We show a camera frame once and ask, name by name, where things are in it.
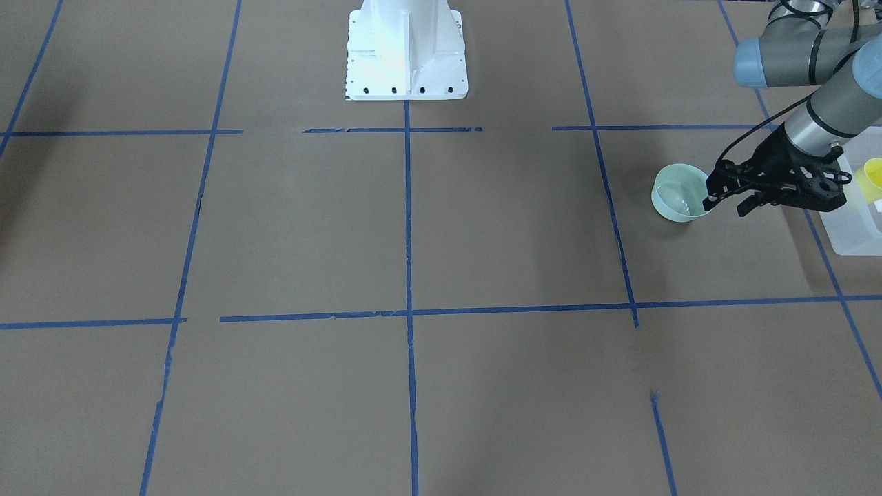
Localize light green bowl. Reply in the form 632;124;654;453
650;163;708;223

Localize translucent white plastic box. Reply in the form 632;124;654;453
820;132;881;256

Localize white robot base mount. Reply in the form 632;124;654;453
345;1;469;101

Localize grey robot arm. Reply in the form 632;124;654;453
703;1;881;217

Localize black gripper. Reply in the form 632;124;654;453
702;128;852;218

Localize yellow plastic cup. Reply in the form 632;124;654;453
854;158;882;204

